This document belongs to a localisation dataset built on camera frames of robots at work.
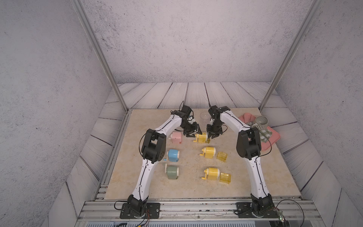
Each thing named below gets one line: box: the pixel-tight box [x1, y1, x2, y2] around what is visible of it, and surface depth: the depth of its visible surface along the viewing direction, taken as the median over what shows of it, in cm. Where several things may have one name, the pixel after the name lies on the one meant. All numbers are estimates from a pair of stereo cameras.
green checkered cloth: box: [245, 122, 273, 143], surface depth 104 cm
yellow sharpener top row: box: [192, 131, 211, 144], surface depth 98 cm
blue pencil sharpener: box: [163, 148, 180, 163], surface depth 89 cm
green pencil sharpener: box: [164, 163, 180, 180], surface depth 82 cm
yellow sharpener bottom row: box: [201, 167, 221, 181], surface depth 81 cm
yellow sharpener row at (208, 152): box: [199, 146, 217, 159], surface depth 91 cm
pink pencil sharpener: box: [171, 131, 182, 144], surface depth 97 cm
